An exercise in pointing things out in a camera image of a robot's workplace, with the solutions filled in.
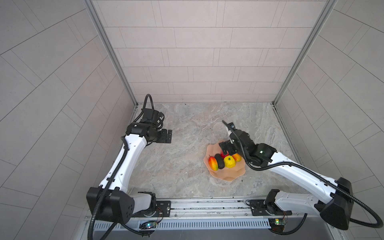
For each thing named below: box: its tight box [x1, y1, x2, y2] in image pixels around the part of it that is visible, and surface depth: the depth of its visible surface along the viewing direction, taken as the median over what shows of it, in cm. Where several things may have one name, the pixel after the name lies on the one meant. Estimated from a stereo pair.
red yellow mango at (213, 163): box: [208, 156, 219, 171], surface depth 82 cm
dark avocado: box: [214, 153, 225, 170], surface depth 84 cm
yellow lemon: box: [223, 155, 236, 168], surface depth 84 cm
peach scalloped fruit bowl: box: [203, 140, 247, 182], surface depth 83 cm
